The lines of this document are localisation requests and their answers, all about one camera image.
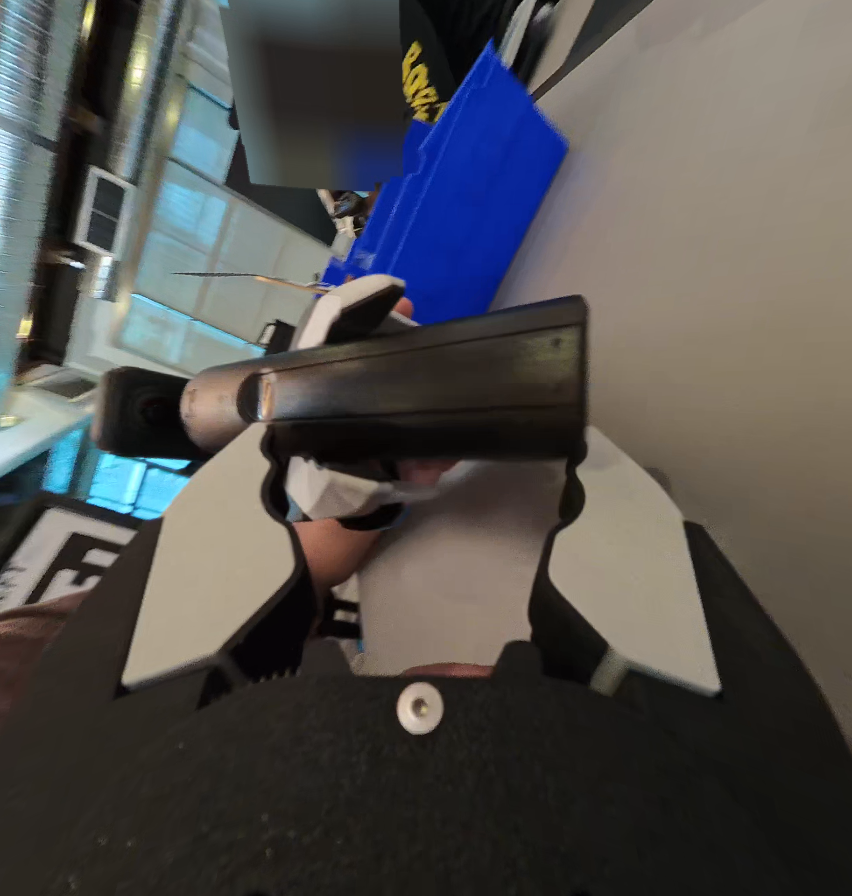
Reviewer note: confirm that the black white printed sign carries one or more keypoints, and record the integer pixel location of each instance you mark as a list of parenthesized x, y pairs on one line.
[(40, 560)]

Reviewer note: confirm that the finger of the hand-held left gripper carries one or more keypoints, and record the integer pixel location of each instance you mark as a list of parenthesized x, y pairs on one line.
[(310, 325), (335, 500)]

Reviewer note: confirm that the black and silver stapler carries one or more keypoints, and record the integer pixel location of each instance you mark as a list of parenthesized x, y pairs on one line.
[(433, 392)]

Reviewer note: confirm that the small blue plastic bin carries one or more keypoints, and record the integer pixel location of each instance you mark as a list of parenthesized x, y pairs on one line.
[(377, 245)]

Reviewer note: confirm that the slim silver air duct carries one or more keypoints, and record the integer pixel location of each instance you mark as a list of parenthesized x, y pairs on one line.
[(152, 84)]

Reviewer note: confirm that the person's left hand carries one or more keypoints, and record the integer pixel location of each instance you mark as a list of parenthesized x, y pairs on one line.
[(401, 311)]

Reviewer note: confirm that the person's left forearm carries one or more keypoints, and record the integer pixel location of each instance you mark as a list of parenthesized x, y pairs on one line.
[(335, 560)]

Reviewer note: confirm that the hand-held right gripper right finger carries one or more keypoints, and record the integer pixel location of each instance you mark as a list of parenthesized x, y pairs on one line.
[(629, 581)]

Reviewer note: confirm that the large blue plastic bin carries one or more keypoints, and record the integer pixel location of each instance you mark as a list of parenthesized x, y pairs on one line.
[(496, 210)]

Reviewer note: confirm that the thin metal rod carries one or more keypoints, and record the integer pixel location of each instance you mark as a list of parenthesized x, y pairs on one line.
[(286, 281)]

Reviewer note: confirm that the white wall air vent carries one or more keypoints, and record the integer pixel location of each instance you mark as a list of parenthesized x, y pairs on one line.
[(103, 210)]

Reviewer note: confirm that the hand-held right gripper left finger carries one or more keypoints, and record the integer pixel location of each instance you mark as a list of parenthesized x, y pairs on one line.
[(209, 574)]

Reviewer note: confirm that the glass partition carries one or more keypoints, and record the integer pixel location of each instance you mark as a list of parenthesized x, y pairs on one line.
[(223, 245)]

